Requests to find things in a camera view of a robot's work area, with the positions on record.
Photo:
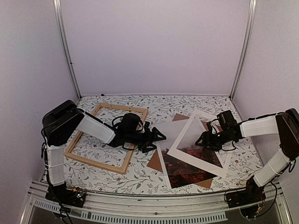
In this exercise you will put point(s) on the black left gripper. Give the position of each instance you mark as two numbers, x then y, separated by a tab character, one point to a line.
154	136

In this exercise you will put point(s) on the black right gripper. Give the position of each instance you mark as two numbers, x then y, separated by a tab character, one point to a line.
208	142

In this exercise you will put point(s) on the white mat board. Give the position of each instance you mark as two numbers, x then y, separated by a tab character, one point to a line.
196	158

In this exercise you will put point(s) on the red forest landscape photo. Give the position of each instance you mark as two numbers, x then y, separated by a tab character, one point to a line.
178	173

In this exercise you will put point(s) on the light wooden picture frame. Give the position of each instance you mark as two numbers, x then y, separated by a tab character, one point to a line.
120	170

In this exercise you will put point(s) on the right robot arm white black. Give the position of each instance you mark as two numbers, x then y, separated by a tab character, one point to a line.
278	132

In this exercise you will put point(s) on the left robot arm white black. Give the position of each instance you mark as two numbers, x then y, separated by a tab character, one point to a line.
64	125

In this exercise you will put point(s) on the brown backing board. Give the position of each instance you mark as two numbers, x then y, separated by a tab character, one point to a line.
155	164

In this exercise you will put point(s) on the floral patterned table mat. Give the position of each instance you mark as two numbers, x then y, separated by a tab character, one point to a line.
142	180

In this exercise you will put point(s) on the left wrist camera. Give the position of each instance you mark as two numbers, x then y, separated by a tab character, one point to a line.
132	122

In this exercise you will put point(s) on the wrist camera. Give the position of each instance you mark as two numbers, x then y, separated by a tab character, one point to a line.
226	120
132	122

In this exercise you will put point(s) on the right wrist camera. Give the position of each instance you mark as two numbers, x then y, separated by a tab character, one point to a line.
226	120

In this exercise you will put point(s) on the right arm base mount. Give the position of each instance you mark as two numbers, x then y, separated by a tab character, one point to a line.
251	194

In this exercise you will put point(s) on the aluminium front rail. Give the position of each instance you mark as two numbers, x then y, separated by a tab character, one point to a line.
108	208

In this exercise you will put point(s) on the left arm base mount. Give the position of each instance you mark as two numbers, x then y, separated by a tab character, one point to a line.
60	194

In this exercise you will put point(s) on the right aluminium corner post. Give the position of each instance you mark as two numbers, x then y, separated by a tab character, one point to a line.
245	46

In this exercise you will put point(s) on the aluminium corner post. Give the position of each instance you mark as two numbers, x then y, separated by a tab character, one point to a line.
67	55
245	46

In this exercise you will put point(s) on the left aluminium corner post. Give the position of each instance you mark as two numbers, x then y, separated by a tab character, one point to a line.
67	55

